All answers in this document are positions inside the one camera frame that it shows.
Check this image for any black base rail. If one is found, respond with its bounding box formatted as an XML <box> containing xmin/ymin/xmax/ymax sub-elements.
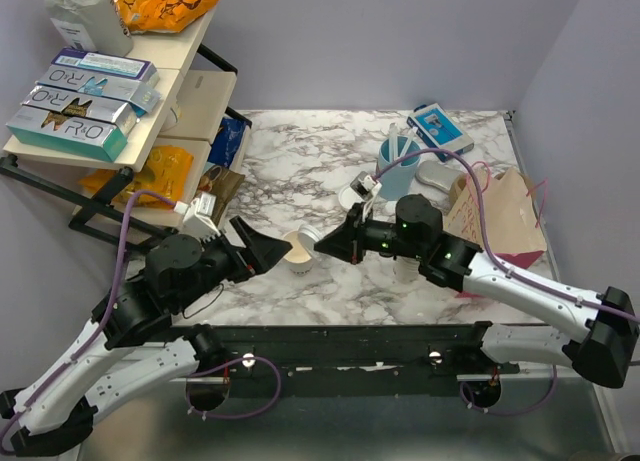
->
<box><xmin>161</xmin><ymin>322</ymin><xmax>519</xmax><ymax>399</ymax></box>

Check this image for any blue white razor box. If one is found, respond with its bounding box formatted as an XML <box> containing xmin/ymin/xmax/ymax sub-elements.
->
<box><xmin>407</xmin><ymin>103</ymin><xmax>474</xmax><ymax>155</ymax></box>

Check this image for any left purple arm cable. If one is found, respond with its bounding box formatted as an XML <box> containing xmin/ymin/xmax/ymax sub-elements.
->
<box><xmin>0</xmin><ymin>189</ymin><xmax>186</xmax><ymax>452</ymax></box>

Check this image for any white paper coffee cup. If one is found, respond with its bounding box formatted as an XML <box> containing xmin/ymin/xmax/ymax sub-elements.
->
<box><xmin>283</xmin><ymin>232</ymin><xmax>315</xmax><ymax>275</ymax></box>

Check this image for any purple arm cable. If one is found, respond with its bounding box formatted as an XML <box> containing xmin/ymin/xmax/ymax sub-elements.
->
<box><xmin>0</xmin><ymin>189</ymin><xmax>186</xmax><ymax>452</ymax></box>
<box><xmin>374</xmin><ymin>148</ymin><xmax>640</xmax><ymax>325</ymax></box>

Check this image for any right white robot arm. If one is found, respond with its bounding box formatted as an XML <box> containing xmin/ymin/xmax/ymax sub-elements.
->
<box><xmin>314</xmin><ymin>195</ymin><xmax>639</xmax><ymax>389</ymax></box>

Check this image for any grey coffee bag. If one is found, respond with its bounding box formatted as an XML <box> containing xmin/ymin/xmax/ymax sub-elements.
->
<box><xmin>44</xmin><ymin>0</ymin><xmax>133</xmax><ymax>56</ymax></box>

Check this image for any orange snack bag lower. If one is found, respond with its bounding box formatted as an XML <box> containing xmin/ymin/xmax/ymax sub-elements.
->
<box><xmin>79</xmin><ymin>145</ymin><xmax>194</xmax><ymax>209</ymax></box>

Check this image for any brown snack bag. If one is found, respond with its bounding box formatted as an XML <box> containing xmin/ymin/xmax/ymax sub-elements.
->
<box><xmin>195</xmin><ymin>165</ymin><xmax>245</xmax><ymax>228</ymax></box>

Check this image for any silver r&o box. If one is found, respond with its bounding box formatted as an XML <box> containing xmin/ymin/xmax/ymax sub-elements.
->
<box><xmin>37</xmin><ymin>65</ymin><xmax>162</xmax><ymax>116</ymax></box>
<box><xmin>22</xmin><ymin>85</ymin><xmax>139</xmax><ymax>135</ymax></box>

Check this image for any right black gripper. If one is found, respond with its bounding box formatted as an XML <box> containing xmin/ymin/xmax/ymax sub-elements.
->
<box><xmin>314</xmin><ymin>202</ymin><xmax>425</xmax><ymax>265</ymax></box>

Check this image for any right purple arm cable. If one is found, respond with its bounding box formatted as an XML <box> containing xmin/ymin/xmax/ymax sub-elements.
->
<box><xmin>374</xmin><ymin>148</ymin><xmax>640</xmax><ymax>325</ymax></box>

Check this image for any brown pink paper bag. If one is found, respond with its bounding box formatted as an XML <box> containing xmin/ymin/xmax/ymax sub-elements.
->
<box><xmin>443</xmin><ymin>166</ymin><xmax>547</xmax><ymax>269</ymax></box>

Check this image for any teal R&O box front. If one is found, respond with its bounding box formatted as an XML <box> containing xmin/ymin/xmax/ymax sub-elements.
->
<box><xmin>6</xmin><ymin>106</ymin><xmax>128</xmax><ymax>162</ymax></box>

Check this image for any white plastic cup lid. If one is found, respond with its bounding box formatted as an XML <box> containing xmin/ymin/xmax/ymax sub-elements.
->
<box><xmin>297</xmin><ymin>224</ymin><xmax>322</xmax><ymax>257</ymax></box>

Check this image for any orange snack bag top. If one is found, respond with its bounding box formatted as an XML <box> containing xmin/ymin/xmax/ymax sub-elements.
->
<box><xmin>113</xmin><ymin>0</ymin><xmax>220</xmax><ymax>34</ymax></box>

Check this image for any purple white box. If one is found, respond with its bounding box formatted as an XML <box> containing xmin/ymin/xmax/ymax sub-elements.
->
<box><xmin>51</xmin><ymin>48</ymin><xmax>159</xmax><ymax>86</ymax></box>

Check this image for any blue snack bag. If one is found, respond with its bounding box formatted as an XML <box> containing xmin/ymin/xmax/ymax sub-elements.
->
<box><xmin>206</xmin><ymin>117</ymin><xmax>247</xmax><ymax>168</ymax></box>

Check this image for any orange snack bag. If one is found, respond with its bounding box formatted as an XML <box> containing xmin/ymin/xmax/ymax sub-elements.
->
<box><xmin>113</xmin><ymin>0</ymin><xmax>220</xmax><ymax>34</ymax></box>
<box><xmin>79</xmin><ymin>145</ymin><xmax>194</xmax><ymax>209</ymax></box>

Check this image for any white sachet stick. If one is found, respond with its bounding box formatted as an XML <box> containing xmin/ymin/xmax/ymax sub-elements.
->
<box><xmin>398</xmin><ymin>131</ymin><xmax>415</xmax><ymax>159</ymax></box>
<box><xmin>388</xmin><ymin>123</ymin><xmax>402</xmax><ymax>163</ymax></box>

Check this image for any white lid stack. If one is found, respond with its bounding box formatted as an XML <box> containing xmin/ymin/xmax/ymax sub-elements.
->
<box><xmin>337</xmin><ymin>185</ymin><xmax>363</xmax><ymax>211</ymax></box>

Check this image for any black beige shelf rack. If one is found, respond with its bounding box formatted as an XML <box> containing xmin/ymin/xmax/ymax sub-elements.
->
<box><xmin>1</xmin><ymin>12</ymin><xmax>246</xmax><ymax>245</ymax></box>

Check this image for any silver R&O box upper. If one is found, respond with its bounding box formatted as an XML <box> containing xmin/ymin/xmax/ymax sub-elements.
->
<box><xmin>37</xmin><ymin>65</ymin><xmax>162</xmax><ymax>116</ymax></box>

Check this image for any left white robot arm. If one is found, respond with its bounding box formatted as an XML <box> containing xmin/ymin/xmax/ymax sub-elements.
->
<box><xmin>1</xmin><ymin>216</ymin><xmax>292</xmax><ymax>457</ymax></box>

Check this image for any silver R&O box middle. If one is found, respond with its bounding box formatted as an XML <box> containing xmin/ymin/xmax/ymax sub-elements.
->
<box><xmin>22</xmin><ymin>85</ymin><xmax>139</xmax><ymax>135</ymax></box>

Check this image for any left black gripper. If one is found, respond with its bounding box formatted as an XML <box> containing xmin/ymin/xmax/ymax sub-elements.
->
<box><xmin>172</xmin><ymin>217</ymin><xmax>293</xmax><ymax>314</ymax></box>

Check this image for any light blue utensil cup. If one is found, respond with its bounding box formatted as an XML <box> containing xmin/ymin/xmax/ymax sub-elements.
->
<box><xmin>376</xmin><ymin>139</ymin><xmax>420</xmax><ymax>201</ymax></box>

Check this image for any stack of paper cups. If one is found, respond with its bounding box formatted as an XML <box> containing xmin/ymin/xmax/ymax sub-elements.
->
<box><xmin>394</xmin><ymin>257</ymin><xmax>420</xmax><ymax>284</ymax></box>

